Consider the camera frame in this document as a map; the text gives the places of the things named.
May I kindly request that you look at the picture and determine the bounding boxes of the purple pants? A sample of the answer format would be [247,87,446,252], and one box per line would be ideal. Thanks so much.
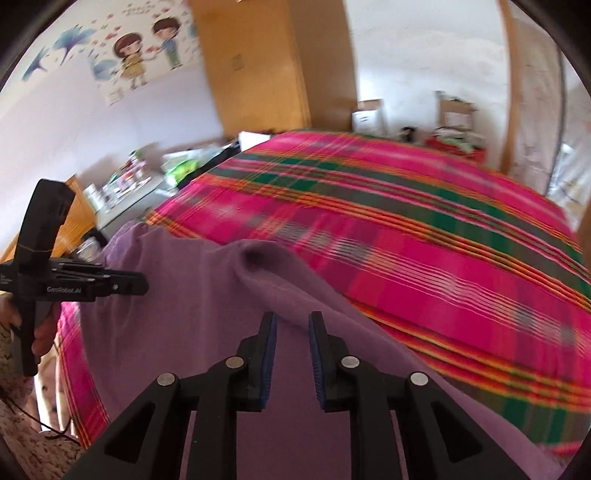
[81,222,561,480]

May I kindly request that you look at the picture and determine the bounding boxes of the person's left forearm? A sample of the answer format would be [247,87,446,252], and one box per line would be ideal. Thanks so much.
[0,323,86,480]

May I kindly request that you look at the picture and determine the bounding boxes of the wooden door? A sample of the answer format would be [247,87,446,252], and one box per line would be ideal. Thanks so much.
[499,0,591,232]

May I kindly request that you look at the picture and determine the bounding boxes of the wooden cabinet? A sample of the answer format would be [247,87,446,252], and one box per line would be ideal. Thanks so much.
[0,173,98,264]

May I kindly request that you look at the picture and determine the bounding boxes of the red printed bag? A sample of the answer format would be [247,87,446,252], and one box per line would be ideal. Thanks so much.
[425,134,488,162]

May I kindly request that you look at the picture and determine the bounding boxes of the brown cardboard box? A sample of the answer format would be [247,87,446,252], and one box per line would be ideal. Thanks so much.
[436,92,476,134]

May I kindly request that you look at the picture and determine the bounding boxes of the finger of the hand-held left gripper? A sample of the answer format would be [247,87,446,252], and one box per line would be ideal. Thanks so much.
[92,271,149,301]

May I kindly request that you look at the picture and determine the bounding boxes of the pink plaid blanket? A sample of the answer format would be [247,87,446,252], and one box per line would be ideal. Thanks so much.
[58,130,591,462]

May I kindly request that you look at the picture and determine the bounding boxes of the white carton box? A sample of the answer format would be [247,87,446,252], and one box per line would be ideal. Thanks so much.
[352,99,386,134]

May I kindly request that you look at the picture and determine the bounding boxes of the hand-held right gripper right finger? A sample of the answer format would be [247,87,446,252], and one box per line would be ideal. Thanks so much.
[308,311,532,480]

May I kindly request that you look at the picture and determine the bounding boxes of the person's left hand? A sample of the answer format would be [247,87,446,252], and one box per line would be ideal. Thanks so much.
[33,302,62,358]

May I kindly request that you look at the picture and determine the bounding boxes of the white paper sheet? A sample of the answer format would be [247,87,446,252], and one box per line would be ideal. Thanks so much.
[238,131,273,153]

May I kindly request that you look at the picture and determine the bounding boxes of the green tissue pack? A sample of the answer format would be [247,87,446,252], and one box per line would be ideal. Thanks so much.
[164,157,199,183]

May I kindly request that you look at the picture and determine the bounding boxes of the black cloth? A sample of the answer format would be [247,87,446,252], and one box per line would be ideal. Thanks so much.
[178,143,243,190]

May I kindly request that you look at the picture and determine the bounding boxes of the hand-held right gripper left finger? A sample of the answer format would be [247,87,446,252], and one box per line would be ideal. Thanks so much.
[62,311,278,480]

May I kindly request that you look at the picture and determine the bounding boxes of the cartoon wall sticker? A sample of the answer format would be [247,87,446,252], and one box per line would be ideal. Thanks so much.
[23,0,204,107]

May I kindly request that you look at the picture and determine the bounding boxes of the wooden wardrobe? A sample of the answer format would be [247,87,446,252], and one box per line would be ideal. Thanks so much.
[189,0,358,139]

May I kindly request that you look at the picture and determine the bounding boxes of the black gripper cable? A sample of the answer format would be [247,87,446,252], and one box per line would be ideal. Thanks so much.
[0,383,75,439]

